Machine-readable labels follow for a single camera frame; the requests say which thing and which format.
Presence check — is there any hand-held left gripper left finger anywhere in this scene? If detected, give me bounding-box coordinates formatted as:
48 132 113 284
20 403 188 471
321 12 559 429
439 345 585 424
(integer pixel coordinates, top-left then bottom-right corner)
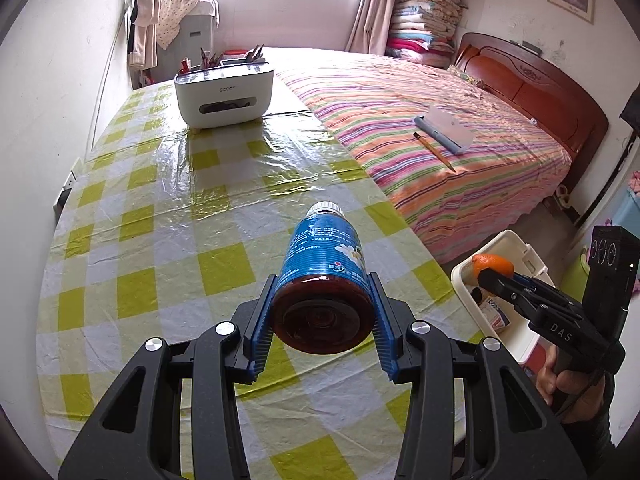
57 274 278 480

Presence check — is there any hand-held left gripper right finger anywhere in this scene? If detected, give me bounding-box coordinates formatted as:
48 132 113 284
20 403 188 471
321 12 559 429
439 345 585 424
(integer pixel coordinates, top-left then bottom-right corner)
367 272 588 480

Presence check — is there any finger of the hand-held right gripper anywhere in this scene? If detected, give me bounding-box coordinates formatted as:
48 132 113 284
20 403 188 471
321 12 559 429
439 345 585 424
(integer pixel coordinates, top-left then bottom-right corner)
477 269 538 317
514 272 583 311

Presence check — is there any orange peel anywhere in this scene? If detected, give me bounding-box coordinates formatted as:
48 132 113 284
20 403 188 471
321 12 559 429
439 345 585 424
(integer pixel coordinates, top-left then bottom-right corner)
471 254 515 281

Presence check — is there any cream plastic bin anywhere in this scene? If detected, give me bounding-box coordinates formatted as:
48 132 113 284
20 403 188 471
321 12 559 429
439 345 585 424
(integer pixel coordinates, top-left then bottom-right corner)
451 230 553 366

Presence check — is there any brown bottle blue label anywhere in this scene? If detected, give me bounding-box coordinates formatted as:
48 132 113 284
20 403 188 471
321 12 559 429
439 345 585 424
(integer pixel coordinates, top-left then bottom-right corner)
271 201 377 353

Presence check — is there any person's right hand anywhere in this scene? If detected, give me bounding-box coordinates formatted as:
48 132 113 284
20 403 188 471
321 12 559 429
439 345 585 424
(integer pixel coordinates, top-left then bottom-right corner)
535 345 608 423

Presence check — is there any green plastic bin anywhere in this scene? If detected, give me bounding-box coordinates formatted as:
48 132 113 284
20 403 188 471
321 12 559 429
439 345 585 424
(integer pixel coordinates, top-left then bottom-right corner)
560 247 591 306

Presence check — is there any red plastic stool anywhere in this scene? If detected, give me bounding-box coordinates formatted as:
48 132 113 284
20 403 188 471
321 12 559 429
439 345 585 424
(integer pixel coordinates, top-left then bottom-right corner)
522 340 553 381

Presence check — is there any light blue plastic container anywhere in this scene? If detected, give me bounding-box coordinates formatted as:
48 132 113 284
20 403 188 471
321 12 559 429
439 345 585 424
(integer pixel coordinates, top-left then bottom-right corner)
612 185 640 241

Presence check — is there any yellow pen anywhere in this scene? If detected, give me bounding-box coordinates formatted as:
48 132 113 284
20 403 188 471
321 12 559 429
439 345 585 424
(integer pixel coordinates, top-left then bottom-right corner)
413 132 457 173

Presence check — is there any white and blue case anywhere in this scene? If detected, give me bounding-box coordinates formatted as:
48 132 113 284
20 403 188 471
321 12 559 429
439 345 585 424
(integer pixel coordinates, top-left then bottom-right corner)
413 106 475 155

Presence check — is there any wooden bed headboard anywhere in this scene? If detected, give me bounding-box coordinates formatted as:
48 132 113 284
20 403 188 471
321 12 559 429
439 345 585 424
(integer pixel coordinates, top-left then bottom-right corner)
452 32 610 196

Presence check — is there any bed with striped sheet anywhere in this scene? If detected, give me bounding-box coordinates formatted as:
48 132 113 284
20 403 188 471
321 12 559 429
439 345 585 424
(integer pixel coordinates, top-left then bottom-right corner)
276 52 573 266

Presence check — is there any floral pillow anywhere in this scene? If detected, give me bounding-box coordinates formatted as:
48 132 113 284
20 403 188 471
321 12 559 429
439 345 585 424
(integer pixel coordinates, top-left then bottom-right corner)
447 65 483 86

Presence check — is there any white desk organizer box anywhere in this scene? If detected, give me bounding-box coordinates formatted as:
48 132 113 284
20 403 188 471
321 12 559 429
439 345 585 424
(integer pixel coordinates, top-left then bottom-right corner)
174 58 277 131

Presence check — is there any bunch of pens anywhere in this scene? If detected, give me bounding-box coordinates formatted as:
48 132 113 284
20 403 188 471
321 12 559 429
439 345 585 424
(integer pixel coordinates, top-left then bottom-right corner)
180 45 266 72

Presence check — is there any stack of folded quilts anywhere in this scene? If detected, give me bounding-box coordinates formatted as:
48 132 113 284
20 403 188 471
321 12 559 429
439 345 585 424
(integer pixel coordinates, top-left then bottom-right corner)
385 0 468 68

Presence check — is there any grey cabinet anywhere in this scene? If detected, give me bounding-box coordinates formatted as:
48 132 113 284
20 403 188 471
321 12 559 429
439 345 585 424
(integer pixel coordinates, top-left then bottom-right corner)
155 12 219 83

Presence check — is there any beige curtain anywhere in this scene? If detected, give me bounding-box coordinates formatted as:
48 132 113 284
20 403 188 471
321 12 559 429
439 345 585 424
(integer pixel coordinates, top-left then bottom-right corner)
345 0 401 56

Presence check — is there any beige hanging coat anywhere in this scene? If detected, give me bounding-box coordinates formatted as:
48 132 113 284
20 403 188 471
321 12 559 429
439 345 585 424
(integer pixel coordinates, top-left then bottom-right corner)
127 0 162 68

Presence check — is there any white spotted cloth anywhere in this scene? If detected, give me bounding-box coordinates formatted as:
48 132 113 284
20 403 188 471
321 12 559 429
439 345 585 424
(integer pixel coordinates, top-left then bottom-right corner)
157 0 221 51

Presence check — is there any wall socket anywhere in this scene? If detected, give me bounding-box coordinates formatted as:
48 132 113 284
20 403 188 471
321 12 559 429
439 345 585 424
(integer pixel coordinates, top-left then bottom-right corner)
52 157 83 211

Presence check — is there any white wall cable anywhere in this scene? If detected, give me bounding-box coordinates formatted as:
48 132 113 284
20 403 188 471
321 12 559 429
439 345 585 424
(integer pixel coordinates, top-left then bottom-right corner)
90 0 131 151

